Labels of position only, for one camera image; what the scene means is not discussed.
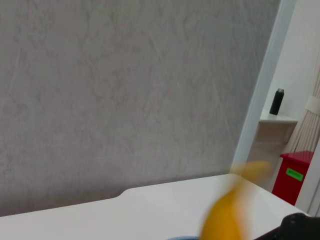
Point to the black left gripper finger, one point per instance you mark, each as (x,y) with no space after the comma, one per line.
(300,227)

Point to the yellow banana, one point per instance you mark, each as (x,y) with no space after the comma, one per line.
(225,217)

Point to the red box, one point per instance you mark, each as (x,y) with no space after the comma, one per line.
(287,190)

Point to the beige curtain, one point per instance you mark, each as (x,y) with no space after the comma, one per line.
(307,130)

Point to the white shelf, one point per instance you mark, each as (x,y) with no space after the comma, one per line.
(277,121)

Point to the black bottle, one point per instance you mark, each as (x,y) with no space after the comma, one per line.
(276,102)

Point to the white door frame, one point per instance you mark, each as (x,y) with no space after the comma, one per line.
(262,87)

